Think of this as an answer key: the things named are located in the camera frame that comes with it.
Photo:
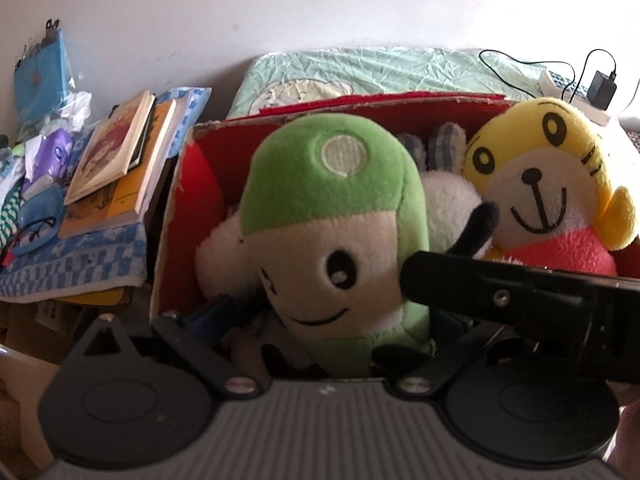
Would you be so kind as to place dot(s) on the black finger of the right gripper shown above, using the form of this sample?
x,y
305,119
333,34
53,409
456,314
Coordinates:
x,y
591,317

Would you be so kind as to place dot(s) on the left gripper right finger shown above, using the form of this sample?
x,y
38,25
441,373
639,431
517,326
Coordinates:
x,y
408,373

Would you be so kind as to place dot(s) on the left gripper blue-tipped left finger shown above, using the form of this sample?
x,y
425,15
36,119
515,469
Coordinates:
x,y
222,380

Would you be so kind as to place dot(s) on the yellow tiger plush red shirt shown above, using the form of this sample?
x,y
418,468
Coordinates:
x,y
542,164

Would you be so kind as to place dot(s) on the green plush toy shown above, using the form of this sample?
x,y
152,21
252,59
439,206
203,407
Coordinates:
x,y
332,208

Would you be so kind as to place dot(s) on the white plush in box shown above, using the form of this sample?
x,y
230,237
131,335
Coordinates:
x,y
222,266

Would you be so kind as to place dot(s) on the blue checkered towel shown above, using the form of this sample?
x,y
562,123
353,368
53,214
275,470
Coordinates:
x,y
99,260

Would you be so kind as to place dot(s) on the orange book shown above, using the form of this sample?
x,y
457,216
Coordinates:
x,y
126,200

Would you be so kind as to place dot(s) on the red cardboard box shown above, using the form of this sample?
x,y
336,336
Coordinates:
x,y
213,168

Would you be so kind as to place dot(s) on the black charger adapter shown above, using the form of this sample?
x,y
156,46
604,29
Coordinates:
x,y
602,89

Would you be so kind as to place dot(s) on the blue pouch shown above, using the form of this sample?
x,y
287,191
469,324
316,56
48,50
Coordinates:
x,y
39,220

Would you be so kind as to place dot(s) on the cream cover book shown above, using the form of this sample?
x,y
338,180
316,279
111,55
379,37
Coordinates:
x,y
110,150

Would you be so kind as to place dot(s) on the white power strip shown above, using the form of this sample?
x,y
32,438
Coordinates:
x,y
553,84

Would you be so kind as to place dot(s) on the purple plastic packet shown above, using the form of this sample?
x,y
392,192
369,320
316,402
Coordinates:
x,y
47,155

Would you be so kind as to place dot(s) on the green cartoon bed sheet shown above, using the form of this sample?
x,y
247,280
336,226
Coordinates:
x,y
287,78

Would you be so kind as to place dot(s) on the blue plastic bag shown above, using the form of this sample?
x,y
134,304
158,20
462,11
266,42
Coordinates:
x,y
43,79

